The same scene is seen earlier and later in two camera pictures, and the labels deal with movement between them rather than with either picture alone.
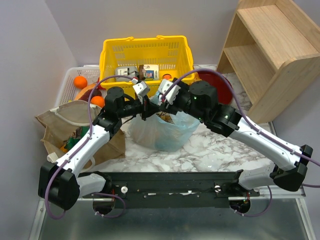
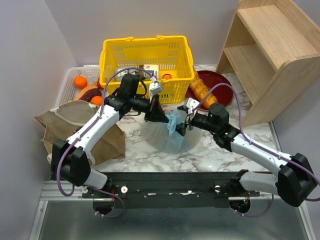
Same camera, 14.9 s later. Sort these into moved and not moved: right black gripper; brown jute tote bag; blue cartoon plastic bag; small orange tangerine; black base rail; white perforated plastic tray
Moved: right black gripper; blue cartoon plastic bag
Not moved: black base rail; white perforated plastic tray; small orange tangerine; brown jute tote bag
